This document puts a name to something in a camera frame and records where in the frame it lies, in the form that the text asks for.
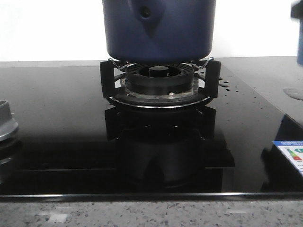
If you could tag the light blue ribbed cup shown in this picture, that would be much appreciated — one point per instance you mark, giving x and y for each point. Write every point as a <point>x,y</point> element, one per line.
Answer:
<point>297,13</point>

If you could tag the black pot support grate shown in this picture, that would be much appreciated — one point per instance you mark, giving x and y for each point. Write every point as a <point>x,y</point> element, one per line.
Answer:
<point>204,90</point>

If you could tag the blue cooking pot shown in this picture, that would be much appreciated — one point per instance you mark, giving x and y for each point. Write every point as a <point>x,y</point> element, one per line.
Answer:
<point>159,31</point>

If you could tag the black gas burner head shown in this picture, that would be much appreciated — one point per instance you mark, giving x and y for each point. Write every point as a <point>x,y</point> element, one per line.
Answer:
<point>159,79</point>

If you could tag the black glass gas cooktop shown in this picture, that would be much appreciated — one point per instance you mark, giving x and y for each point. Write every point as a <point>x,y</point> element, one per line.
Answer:
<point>73,145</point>

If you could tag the silver stove control knob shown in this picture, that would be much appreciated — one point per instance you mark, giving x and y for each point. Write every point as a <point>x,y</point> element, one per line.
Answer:
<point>8,125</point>

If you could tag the energy rating label sticker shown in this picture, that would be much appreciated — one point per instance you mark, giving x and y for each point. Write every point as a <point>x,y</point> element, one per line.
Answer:
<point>293,151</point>

